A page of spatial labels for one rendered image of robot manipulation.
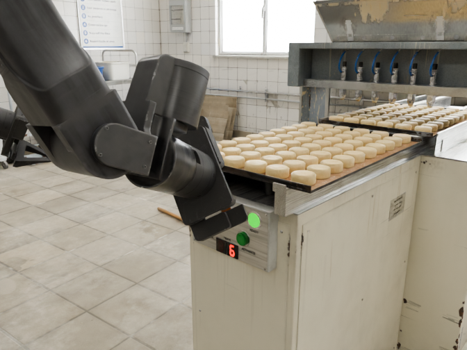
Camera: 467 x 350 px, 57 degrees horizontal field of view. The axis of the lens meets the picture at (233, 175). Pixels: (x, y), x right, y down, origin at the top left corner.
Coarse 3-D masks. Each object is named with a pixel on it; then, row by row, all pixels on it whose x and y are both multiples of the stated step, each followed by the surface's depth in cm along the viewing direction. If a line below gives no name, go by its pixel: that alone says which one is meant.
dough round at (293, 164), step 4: (288, 160) 96; (292, 160) 96; (296, 160) 96; (300, 160) 96; (284, 164) 94; (288, 164) 94; (292, 164) 94; (296, 164) 94; (300, 164) 94; (304, 164) 94; (292, 168) 93; (296, 168) 93; (300, 168) 93; (304, 168) 94
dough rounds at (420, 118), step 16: (352, 112) 166; (368, 112) 166; (384, 112) 168; (400, 112) 167; (416, 112) 166; (432, 112) 171; (448, 112) 167; (464, 112) 166; (400, 128) 140; (416, 128) 137; (432, 128) 139
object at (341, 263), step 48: (240, 192) 101; (336, 192) 101; (384, 192) 120; (192, 240) 114; (288, 240) 91; (336, 240) 103; (384, 240) 127; (192, 288) 118; (240, 288) 105; (288, 288) 94; (336, 288) 109; (384, 288) 135; (240, 336) 108; (288, 336) 97; (336, 336) 114; (384, 336) 144
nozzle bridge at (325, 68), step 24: (288, 48) 162; (312, 48) 155; (336, 48) 149; (360, 48) 143; (384, 48) 138; (408, 48) 133; (432, 48) 128; (456, 48) 124; (288, 72) 164; (312, 72) 167; (336, 72) 160; (384, 72) 148; (408, 72) 143; (456, 72) 133; (312, 96) 173; (456, 96) 130; (312, 120) 177
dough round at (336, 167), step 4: (324, 160) 96; (328, 160) 96; (332, 160) 96; (336, 160) 96; (320, 164) 95; (324, 164) 94; (328, 164) 94; (332, 164) 94; (336, 164) 94; (340, 164) 94; (332, 168) 93; (336, 168) 93; (340, 168) 94; (332, 172) 94; (336, 172) 94; (340, 172) 94
